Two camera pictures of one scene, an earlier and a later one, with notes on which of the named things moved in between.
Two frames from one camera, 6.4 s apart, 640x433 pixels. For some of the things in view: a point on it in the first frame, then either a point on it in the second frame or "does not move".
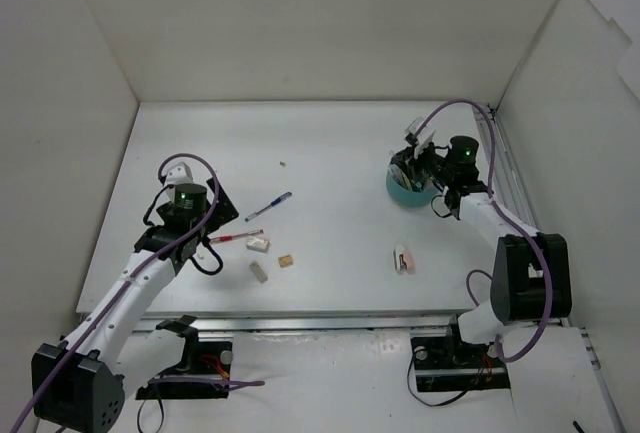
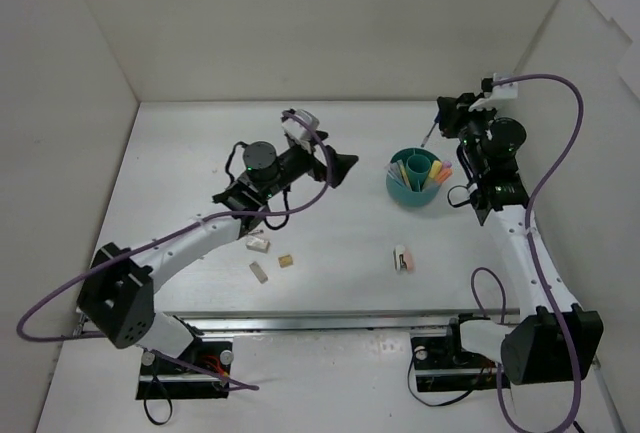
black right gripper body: [407, 161] → [458, 116]
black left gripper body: [223, 206] → [324, 165]
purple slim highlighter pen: [396, 172] does not move
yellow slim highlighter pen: [408, 184] does not move
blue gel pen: [286, 195] → [436, 121]
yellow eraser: [285, 261] does not move
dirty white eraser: [257, 271] does not move
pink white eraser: [403, 260] does not move
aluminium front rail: [311, 324] does not move
